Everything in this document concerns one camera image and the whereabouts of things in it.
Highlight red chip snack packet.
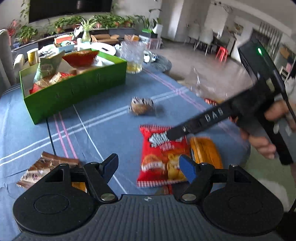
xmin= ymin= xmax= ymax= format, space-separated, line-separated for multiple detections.
xmin=136 ymin=125 xmax=193 ymax=188

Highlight green potted plant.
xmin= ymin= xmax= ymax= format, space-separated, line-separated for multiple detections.
xmin=53 ymin=17 xmax=70 ymax=33
xmin=94 ymin=14 xmax=121 ymax=29
xmin=120 ymin=16 xmax=134 ymax=28
xmin=17 ymin=24 xmax=37 ymax=44

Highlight light grey cushion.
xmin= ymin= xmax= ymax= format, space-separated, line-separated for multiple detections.
xmin=13 ymin=54 xmax=25 ymax=75

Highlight white dining chairs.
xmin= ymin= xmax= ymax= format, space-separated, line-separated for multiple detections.
xmin=185 ymin=23 xmax=232 ymax=56

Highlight clear plastic bag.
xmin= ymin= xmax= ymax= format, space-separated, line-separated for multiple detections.
xmin=178 ymin=67 xmax=232 ymax=102

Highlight tall leafy plant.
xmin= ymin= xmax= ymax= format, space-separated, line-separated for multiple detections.
xmin=148 ymin=9 xmax=162 ymax=26

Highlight black and white cake packet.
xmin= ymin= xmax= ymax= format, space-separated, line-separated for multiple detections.
xmin=128 ymin=97 xmax=158 ymax=116

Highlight orange bread packet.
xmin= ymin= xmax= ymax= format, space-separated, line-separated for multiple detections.
xmin=190 ymin=137 xmax=223 ymax=169

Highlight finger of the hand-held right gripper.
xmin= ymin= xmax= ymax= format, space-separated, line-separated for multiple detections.
xmin=166 ymin=96 xmax=234 ymax=141

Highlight white round table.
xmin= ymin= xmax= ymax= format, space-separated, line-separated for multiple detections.
xmin=38 ymin=35 xmax=117 ymax=56

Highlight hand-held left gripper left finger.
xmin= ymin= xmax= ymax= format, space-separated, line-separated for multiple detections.
xmin=44 ymin=153 xmax=119 ymax=204

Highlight grey television cabinet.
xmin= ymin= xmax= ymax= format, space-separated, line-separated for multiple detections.
xmin=11 ymin=27 xmax=137 ymax=50

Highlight red crinkled snack packet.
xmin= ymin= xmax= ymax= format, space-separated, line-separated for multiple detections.
xmin=62 ymin=50 xmax=99 ymax=69

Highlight open cardboard box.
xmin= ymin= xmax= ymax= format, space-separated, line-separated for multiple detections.
xmin=91 ymin=34 xmax=118 ymax=44

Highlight grey sofa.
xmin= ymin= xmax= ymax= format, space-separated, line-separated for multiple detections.
xmin=0 ymin=29 xmax=16 ymax=86

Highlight green cardboard box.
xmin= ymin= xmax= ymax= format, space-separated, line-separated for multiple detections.
xmin=20 ymin=49 xmax=127 ymax=125

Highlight black television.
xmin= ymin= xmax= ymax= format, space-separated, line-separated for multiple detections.
xmin=28 ymin=0 xmax=113 ymax=24

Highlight orange-red noodle snack packet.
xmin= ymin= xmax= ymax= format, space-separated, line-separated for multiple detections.
xmin=30 ymin=72 xmax=77 ymax=94

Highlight green and white snack packet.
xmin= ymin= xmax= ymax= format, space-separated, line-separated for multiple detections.
xmin=34 ymin=51 xmax=65 ymax=82

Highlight blue striped tablecloth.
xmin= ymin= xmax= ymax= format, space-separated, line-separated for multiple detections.
xmin=0 ymin=61 xmax=251 ymax=234

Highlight clear plastic storage bin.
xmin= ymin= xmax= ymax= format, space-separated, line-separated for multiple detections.
xmin=146 ymin=37 xmax=162 ymax=49

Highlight red stool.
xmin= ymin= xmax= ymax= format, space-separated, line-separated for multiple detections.
xmin=216 ymin=46 xmax=229 ymax=62

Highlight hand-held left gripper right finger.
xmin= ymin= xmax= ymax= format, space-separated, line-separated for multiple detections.
xmin=179 ymin=154 xmax=252 ymax=204

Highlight teal basket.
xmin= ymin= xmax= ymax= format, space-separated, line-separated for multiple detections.
xmin=55 ymin=44 xmax=75 ymax=52

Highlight person's right hand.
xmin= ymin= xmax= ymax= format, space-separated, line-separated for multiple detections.
xmin=240 ymin=101 xmax=296 ymax=159

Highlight spider plant in glass vase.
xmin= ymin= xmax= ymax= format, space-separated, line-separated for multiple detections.
xmin=75 ymin=17 xmax=99 ymax=43

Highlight red festive decoration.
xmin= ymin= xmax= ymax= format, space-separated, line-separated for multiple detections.
xmin=7 ymin=20 xmax=21 ymax=37

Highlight glass mug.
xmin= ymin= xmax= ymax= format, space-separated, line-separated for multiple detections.
xmin=120 ymin=39 xmax=152 ymax=74

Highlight dark marble round table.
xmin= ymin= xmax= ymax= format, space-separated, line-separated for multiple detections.
xmin=143 ymin=54 xmax=173 ymax=75

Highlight brown wafer packet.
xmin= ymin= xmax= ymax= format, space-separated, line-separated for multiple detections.
xmin=16 ymin=151 xmax=80 ymax=189

